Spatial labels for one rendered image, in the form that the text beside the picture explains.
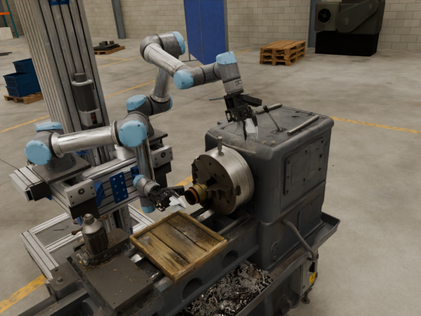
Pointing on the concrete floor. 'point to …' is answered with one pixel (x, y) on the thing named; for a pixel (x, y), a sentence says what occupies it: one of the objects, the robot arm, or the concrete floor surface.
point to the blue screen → (206, 30)
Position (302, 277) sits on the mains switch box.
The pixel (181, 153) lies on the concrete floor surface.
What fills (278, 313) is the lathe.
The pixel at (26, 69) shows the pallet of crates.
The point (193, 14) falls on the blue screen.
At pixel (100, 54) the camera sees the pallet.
